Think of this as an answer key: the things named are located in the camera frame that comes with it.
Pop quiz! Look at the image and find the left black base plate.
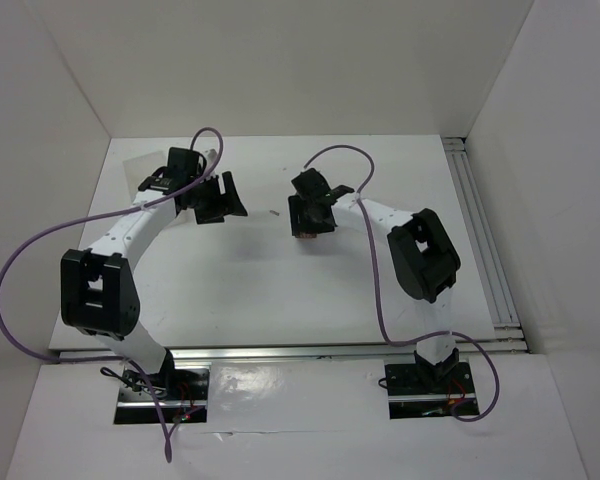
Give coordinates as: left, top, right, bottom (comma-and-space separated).
115, 367, 210, 405

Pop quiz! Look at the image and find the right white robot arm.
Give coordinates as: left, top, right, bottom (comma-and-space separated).
288, 168, 461, 389

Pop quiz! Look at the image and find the brown wood block notched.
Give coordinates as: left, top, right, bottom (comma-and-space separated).
294, 231, 318, 240

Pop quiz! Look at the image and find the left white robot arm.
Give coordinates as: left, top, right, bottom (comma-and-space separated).
60, 147, 247, 390

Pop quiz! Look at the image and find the white cardboard box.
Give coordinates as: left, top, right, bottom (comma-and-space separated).
123, 151, 167, 200

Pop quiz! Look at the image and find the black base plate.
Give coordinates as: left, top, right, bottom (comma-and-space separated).
378, 362, 475, 397
115, 367, 210, 405

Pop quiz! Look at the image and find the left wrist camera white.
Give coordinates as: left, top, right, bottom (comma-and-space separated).
200, 148, 218, 170

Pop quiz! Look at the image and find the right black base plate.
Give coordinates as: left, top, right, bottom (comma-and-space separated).
378, 362, 475, 397

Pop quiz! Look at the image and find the aluminium front rail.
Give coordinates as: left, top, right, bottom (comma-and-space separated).
60, 338, 529, 363

